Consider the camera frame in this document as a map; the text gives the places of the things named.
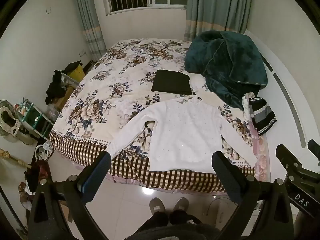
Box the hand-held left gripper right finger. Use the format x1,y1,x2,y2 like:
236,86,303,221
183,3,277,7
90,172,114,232
211,151,297,240

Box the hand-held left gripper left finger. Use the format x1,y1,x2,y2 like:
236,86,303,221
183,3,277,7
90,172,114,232
27,151,112,240

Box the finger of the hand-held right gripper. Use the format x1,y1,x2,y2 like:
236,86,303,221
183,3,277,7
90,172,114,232
275,144,320,180
307,139,320,160

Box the white sweater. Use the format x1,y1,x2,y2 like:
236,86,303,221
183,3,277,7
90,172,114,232
106,97,258,172

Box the black white striped garment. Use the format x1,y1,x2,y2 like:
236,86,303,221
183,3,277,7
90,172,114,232
248,96,277,136

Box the grey slipper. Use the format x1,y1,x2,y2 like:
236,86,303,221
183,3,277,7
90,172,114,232
149,197,164,214
172,197,189,212

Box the dark red cloth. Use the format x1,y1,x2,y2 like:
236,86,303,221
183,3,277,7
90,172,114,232
25,159,52,193

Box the white curved headboard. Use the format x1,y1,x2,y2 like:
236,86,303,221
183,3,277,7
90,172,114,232
244,29,320,165

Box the person's right leg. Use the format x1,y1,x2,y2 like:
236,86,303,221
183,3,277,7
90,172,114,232
170,209,218,230

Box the person's leg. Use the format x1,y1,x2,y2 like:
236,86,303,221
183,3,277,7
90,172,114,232
170,209,218,230
136,211,169,233

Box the white cloth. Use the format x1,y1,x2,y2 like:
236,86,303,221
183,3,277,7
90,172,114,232
241,92,255,120

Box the clear plastic bag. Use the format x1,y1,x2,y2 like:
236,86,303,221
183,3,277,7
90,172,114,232
46,104,60,123

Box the person's left leg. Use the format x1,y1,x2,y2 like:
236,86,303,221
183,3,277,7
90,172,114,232
136,211,169,233

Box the cardboard box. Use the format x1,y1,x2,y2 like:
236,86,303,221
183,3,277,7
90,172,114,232
56,87,74,110

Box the bed with floral bedspread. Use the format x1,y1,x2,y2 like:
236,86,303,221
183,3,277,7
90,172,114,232
49,39,269,194

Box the green storage rack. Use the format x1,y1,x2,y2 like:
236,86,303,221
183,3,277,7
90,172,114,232
15,100,57,140

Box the wooden broom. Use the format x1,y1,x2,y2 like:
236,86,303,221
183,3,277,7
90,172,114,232
0,148,32,169

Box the white plastic bin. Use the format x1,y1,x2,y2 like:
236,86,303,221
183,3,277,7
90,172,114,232
60,72,77,90

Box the yellow box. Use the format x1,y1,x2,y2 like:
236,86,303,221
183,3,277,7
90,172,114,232
67,65,85,83

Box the white floor fan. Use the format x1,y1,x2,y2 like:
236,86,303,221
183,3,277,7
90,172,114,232
0,99,34,145

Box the black folded garment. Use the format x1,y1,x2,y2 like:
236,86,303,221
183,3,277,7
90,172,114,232
151,69,192,95

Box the small black cloth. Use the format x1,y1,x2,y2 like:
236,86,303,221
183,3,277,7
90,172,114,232
64,60,83,73

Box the dark green plush blanket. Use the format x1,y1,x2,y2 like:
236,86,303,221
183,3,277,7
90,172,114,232
184,30,268,110

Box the grey-green curtain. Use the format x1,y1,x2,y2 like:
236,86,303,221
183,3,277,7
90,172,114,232
70,0,108,63
184,0,254,42

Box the thin floor cable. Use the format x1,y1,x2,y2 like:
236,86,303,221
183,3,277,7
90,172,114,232
204,196,237,217

